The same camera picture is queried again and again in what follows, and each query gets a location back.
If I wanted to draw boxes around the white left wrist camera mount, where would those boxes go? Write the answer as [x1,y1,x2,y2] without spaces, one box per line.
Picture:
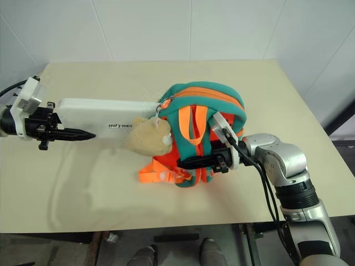
[9,75,43,142]

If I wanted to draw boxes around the dark grey rounded shape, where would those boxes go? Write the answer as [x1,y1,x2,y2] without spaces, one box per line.
[132,244,157,266]
[200,237,224,266]

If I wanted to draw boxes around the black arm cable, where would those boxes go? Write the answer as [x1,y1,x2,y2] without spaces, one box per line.
[224,129,282,223]
[0,79,29,97]

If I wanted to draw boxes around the black metal frame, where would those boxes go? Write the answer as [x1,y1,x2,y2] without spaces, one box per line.
[323,100,355,139]

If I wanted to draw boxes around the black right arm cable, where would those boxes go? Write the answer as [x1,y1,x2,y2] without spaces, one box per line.
[224,129,282,223]

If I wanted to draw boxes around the white rectangular box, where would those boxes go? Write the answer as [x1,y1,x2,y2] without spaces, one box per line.
[54,97,161,142]

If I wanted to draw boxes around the beige plush bear keychain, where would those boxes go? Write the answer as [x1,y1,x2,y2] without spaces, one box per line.
[123,116,174,156]

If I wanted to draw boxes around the orange and teal backpack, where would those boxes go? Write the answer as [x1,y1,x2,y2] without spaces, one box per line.
[136,80,246,188]

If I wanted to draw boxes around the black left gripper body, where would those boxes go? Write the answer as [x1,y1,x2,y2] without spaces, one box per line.
[25,101,67,151]

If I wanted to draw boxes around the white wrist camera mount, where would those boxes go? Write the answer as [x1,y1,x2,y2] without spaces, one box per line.
[211,111,246,171]
[9,75,43,142]

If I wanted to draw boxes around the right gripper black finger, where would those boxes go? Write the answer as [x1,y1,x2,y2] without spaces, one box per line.
[177,156,215,170]

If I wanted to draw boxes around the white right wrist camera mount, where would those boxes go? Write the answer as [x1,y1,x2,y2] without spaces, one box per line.
[211,111,246,171]

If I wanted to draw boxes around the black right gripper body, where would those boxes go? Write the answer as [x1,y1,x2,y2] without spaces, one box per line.
[210,140,233,173]

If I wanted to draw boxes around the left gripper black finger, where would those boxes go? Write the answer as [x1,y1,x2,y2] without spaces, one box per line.
[56,128,97,142]

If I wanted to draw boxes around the black metal table leg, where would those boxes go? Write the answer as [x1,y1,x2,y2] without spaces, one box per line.
[237,222,265,266]

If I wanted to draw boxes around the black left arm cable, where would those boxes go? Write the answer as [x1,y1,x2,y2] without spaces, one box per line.
[0,79,29,97]

